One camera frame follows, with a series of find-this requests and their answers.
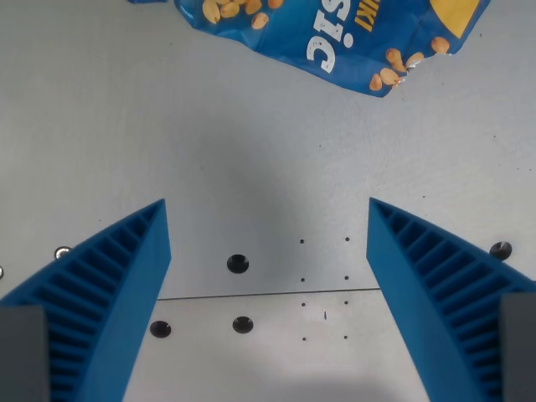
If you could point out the small blue object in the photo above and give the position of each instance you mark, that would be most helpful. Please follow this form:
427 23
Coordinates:
144 1

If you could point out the blue peanut snack bag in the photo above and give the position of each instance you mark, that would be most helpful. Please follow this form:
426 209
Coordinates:
335 37

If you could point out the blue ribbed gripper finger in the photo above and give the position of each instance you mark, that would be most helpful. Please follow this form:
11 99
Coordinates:
402 293
125 293

